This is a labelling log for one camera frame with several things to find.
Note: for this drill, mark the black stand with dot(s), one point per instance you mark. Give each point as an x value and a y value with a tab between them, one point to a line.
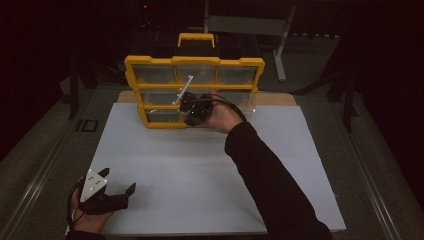
348	110
73	100

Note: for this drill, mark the metal floor rail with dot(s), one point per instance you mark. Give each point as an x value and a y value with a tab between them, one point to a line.
31	186
371	186

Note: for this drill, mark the person's left hand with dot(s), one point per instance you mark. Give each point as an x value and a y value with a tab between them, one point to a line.
88	222

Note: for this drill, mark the white board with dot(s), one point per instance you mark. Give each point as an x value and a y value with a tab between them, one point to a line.
173	186

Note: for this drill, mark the person's right hand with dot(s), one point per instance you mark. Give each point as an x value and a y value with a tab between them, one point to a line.
223	118

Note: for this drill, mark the grey metal stand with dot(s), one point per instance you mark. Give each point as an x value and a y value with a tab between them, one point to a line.
283	50

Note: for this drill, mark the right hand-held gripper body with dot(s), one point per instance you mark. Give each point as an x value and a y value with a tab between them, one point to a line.
196	111

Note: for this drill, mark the yellow organizer case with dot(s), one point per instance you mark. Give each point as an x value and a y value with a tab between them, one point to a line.
160	86

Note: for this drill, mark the clear plastic drawer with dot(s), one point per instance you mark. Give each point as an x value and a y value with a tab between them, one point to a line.
246	98

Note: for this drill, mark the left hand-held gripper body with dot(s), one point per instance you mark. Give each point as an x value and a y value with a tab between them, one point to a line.
93	186

